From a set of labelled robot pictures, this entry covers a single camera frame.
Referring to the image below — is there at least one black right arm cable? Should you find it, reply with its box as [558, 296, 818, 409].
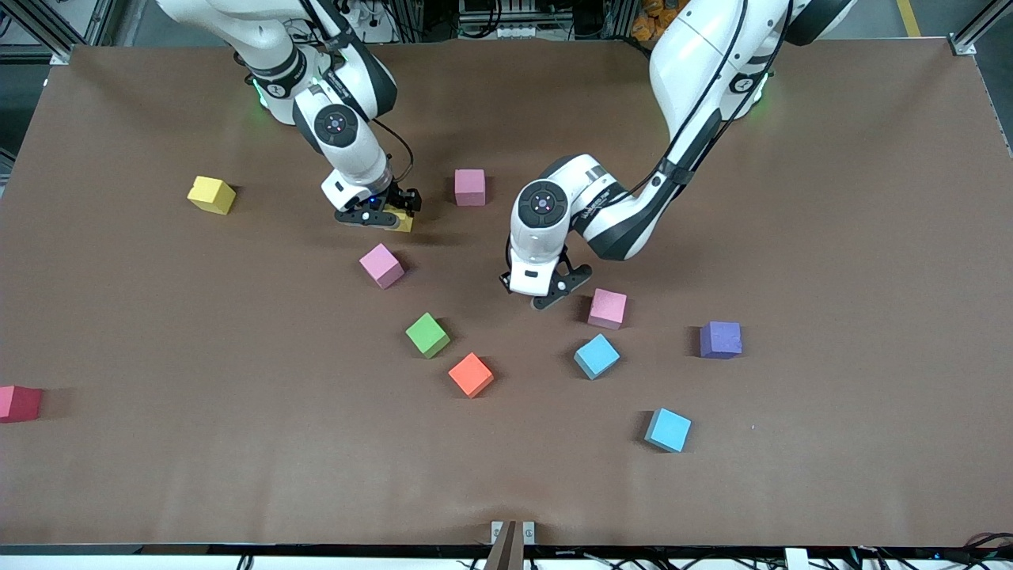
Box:
[370, 117, 415, 187]

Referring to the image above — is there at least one pile of orange objects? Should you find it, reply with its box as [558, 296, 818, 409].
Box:
[631, 0, 666, 42]

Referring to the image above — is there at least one brown tapered mount pole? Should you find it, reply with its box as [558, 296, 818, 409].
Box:
[483, 520, 517, 570]

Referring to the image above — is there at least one red foam cube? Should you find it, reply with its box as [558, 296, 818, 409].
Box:
[0, 385, 44, 424]

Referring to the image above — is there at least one pink foam cube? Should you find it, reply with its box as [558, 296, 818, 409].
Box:
[587, 287, 628, 331]
[453, 169, 488, 207]
[359, 242, 406, 291]

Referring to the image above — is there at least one small metal clamp bracket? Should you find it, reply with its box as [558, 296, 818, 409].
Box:
[490, 520, 537, 547]

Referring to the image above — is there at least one blue foam cube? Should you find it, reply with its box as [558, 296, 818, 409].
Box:
[643, 408, 692, 454]
[573, 332, 621, 381]

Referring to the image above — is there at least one aluminium frame profile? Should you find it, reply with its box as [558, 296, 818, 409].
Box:
[950, 0, 1013, 58]
[0, 0, 120, 66]

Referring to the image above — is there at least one brown table cover sheet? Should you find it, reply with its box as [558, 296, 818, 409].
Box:
[0, 40, 1013, 549]

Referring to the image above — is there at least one purple foam cube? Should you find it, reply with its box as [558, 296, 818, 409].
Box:
[699, 321, 743, 360]

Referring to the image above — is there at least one orange foam cube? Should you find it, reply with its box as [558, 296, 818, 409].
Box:
[447, 352, 495, 399]

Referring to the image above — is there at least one green foam cube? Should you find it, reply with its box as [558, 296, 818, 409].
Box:
[405, 312, 452, 360]

